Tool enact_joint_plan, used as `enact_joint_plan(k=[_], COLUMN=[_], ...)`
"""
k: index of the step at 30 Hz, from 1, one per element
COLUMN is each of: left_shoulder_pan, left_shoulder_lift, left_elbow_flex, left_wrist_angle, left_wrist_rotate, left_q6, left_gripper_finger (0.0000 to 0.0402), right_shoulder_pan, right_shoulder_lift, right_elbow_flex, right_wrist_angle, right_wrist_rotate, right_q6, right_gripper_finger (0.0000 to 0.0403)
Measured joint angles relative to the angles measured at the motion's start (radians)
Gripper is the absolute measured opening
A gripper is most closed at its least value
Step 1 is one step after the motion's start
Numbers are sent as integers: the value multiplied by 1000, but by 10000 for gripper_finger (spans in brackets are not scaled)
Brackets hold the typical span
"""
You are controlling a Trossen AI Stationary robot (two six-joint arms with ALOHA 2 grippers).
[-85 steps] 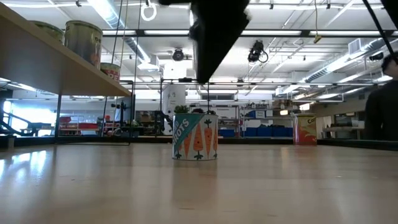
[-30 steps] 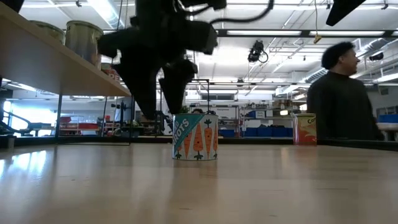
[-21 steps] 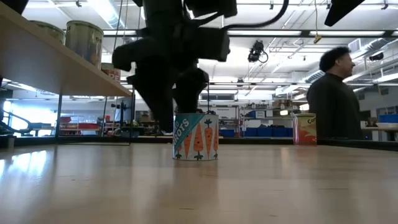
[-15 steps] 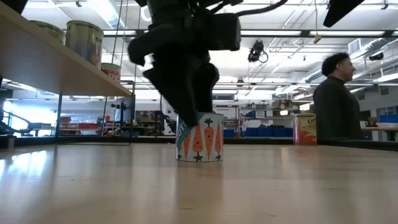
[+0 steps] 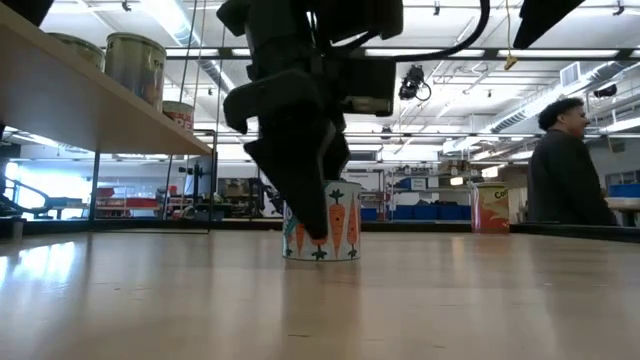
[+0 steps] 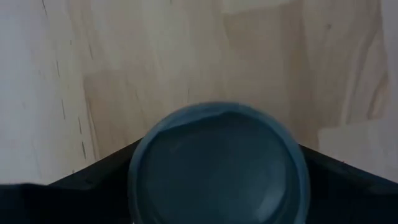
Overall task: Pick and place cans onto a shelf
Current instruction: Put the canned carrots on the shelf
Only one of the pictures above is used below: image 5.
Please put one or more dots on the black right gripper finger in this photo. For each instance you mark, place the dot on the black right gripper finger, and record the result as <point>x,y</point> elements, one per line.
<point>537,15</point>

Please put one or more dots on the person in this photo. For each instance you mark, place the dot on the person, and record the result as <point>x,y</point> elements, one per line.
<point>565,175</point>

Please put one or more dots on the row of blue bins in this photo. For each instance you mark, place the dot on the row of blue bins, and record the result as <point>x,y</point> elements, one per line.
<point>430,212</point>

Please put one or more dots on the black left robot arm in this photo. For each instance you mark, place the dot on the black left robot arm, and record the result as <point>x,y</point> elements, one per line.
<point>25,7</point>

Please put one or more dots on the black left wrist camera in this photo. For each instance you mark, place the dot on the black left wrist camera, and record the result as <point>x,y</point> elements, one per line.
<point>372,85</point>

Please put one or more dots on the blue storage bin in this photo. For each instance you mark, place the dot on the blue storage bin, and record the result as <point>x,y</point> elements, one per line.
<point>370,214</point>

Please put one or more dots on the silver ceiling pipe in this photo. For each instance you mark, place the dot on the silver ceiling pipe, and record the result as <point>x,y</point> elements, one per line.
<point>170,20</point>

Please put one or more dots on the silver air duct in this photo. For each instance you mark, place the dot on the silver air duct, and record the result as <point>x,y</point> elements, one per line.
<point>550,90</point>

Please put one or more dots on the corn can orange label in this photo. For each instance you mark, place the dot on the corn can orange label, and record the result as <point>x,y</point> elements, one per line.
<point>492,210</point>

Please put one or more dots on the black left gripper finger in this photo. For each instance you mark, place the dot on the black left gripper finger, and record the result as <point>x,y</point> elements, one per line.
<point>337,157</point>
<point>295,175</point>

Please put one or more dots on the black ceiling-hung device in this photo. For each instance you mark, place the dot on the black ceiling-hung device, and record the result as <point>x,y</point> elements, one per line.
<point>412,82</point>

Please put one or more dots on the carrots can white label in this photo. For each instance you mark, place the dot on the carrots can white label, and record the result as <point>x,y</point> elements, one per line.
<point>345,220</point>

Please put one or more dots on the peaches can purple label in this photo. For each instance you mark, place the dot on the peaches can purple label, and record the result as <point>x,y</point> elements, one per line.
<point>132,65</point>

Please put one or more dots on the wooden shelf black metal legs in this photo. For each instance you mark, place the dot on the wooden shelf black metal legs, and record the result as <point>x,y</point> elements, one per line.
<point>75,105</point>

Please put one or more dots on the black aluminium table frame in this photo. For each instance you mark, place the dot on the black aluminium table frame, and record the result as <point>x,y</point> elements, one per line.
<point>400,226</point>

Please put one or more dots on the black ceiling dome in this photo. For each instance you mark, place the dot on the black ceiling dome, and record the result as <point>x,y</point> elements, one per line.
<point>606,91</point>

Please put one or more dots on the tin can red label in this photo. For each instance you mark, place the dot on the tin can red label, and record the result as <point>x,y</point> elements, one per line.
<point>180,117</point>

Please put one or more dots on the red storage rack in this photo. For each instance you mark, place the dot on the red storage rack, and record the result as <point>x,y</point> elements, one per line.
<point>125,202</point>

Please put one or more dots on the long ceiling light fixture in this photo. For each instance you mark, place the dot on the long ceiling light fixture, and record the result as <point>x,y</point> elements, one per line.
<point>550,52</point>

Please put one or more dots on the blue white box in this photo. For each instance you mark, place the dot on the blue white box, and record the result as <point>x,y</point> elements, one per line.
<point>412,183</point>

